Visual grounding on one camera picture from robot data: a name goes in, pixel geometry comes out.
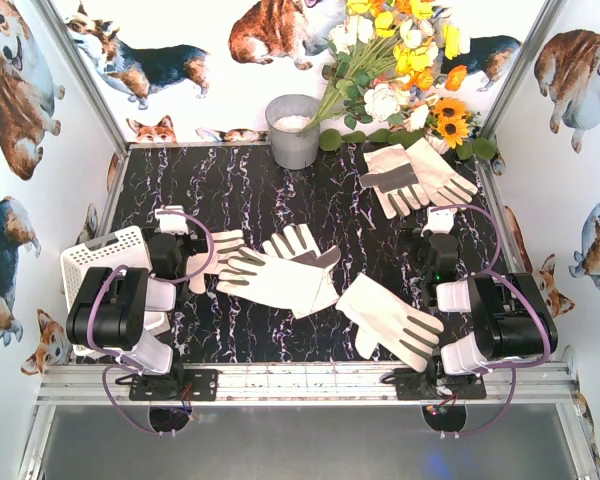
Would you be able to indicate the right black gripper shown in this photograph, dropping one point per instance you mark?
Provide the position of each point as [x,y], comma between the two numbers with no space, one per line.
[431,248]

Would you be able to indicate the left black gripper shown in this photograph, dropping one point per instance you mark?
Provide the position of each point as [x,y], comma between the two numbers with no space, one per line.
[191,242]

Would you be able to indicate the white grey work glove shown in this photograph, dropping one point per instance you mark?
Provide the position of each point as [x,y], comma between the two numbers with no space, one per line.
[303,287]

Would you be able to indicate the grey palm work glove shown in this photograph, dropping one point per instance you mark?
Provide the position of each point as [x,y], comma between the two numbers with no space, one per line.
[392,177]
[296,243]

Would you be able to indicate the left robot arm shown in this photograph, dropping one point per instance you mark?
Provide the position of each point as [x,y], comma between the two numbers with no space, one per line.
[120,286]

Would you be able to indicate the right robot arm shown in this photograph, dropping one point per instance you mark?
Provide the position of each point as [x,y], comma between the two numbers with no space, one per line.
[511,326]

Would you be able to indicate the white perforated storage basket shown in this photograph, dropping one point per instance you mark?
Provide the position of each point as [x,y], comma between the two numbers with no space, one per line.
[122,247]

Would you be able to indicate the back right white work glove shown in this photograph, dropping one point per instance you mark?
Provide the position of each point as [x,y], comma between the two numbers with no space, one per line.
[441,183]

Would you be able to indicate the grey metal bucket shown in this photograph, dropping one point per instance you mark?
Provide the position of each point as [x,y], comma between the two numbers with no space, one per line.
[293,137]

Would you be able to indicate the artificial flower bouquet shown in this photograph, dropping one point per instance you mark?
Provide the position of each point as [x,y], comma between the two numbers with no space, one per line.
[394,68]

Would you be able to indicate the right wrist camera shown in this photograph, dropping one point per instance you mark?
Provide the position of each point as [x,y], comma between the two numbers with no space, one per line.
[439,220]

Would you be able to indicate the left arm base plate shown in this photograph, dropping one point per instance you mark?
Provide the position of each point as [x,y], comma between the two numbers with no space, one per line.
[192,384]

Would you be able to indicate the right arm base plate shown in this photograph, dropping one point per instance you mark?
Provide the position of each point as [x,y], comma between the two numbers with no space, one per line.
[414,386]

